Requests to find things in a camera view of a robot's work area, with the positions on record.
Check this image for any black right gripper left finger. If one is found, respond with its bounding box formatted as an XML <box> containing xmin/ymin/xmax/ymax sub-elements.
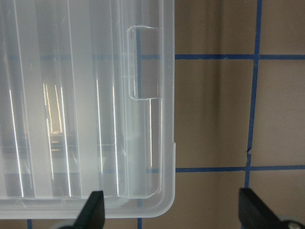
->
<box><xmin>72</xmin><ymin>191</ymin><xmax>105</xmax><ymax>229</ymax></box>

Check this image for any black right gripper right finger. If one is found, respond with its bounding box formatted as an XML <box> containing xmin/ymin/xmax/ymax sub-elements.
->
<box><xmin>239</xmin><ymin>188</ymin><xmax>284</xmax><ymax>229</ymax></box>

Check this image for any clear plastic box lid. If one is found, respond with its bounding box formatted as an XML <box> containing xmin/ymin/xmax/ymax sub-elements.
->
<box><xmin>0</xmin><ymin>0</ymin><xmax>176</xmax><ymax>219</ymax></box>

